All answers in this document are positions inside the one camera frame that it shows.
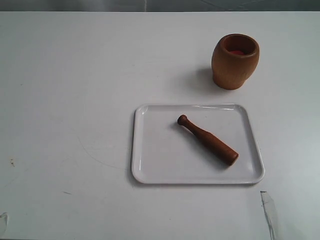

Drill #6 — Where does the clear tape strip right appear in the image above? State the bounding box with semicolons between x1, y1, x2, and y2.
260;191;279;240

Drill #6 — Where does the white rectangular plastic tray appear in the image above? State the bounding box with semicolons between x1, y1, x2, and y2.
131;103;265;185

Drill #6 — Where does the clear tape piece left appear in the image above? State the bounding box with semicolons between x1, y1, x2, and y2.
0;212;8;236

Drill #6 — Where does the brown wooden pestle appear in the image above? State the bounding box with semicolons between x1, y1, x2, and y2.
177;114;239;166

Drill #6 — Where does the red object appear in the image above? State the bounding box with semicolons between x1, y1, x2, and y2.
230;50;245;55

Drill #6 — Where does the wooden mortar cup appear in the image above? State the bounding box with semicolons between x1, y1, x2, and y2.
211;33;260;90

